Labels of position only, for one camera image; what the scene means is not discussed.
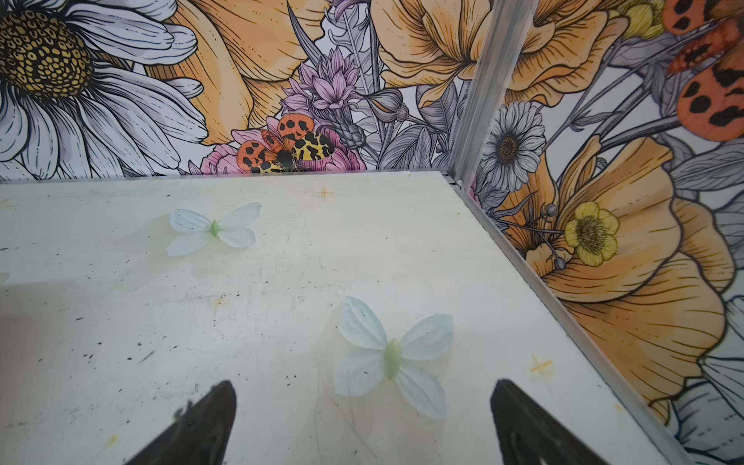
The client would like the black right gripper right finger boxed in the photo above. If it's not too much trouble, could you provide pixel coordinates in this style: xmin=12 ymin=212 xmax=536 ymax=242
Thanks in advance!
xmin=490 ymin=379 xmax=606 ymax=465

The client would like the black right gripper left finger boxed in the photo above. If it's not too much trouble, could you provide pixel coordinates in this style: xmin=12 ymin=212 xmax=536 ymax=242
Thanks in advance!
xmin=128 ymin=380 xmax=238 ymax=465

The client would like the aluminium corner post right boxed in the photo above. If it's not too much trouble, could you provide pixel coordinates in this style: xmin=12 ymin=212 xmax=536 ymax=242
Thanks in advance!
xmin=449 ymin=1 xmax=538 ymax=193

